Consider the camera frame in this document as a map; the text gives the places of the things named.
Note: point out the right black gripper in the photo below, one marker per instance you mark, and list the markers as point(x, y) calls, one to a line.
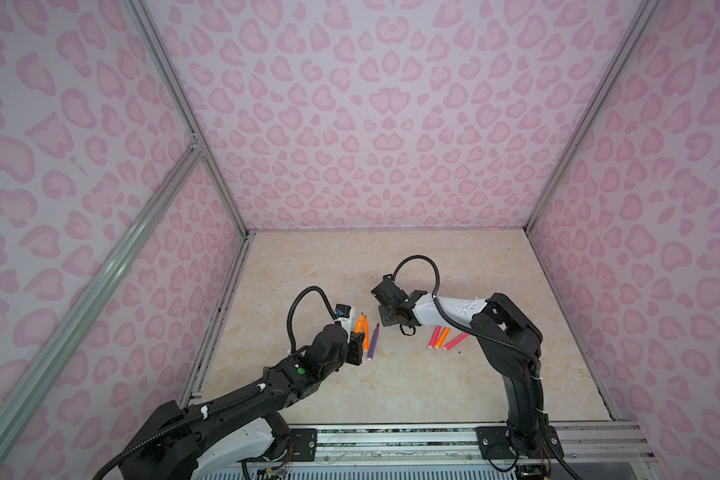
point(383, 316)

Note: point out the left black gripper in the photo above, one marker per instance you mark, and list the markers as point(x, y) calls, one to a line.
point(356, 345)

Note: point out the pink pen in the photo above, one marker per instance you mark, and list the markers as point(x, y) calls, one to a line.
point(456, 341)
point(434, 338)

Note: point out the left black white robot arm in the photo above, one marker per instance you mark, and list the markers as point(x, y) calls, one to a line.
point(246, 424)

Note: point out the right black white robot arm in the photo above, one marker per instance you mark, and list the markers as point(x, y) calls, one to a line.
point(510, 342)

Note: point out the purple pen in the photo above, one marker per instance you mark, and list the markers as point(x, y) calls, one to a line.
point(373, 342)

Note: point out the left corner aluminium profile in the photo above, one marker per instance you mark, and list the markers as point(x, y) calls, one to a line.
point(150, 35)

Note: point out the corner aluminium profile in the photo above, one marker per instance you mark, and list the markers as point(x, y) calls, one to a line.
point(640, 26)
point(150, 35)

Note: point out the right corner aluminium profile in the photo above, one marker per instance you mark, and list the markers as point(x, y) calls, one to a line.
point(640, 26)

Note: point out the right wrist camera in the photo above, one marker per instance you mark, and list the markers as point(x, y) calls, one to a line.
point(387, 281)

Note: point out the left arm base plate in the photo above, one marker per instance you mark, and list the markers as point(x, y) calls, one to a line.
point(303, 443)

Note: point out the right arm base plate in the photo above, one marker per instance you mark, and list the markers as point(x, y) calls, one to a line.
point(496, 443)

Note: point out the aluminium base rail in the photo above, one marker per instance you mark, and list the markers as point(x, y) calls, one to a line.
point(593, 450)

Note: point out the diagonal aluminium wall profile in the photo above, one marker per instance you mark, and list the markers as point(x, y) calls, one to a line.
point(20, 406)

